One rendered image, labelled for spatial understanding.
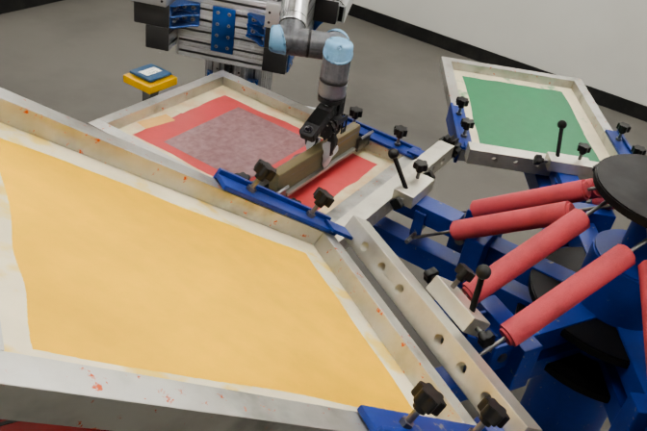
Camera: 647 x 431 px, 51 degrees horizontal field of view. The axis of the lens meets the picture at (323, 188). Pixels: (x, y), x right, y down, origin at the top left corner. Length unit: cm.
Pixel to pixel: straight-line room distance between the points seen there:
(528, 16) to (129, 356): 508
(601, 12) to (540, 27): 45
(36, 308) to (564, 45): 510
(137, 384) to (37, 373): 10
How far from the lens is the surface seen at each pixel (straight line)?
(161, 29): 267
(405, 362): 120
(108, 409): 66
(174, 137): 209
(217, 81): 239
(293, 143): 211
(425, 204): 178
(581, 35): 554
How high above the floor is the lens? 199
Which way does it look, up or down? 33 degrees down
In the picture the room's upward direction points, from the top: 10 degrees clockwise
